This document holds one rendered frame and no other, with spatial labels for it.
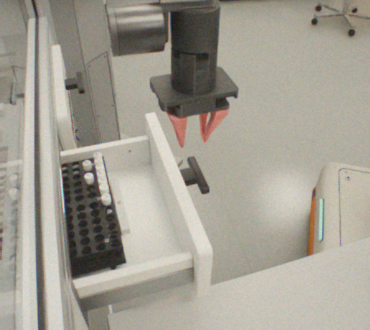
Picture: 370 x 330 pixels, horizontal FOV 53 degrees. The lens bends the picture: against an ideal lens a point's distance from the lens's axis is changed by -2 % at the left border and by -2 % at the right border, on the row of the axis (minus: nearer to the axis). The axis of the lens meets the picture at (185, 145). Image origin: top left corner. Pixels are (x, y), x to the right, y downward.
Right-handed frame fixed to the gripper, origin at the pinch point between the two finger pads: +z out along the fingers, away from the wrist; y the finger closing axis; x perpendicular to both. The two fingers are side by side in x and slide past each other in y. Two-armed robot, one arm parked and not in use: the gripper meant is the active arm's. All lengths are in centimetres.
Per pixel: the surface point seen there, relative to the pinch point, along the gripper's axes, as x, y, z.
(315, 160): -72, -93, 94
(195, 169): 1.9, 0.1, 4.5
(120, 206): -0.1, 11.6, 10.9
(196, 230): 13.4, 4.1, 3.0
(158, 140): -4.3, 3.9, 2.8
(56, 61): -35.5, 17.4, 2.8
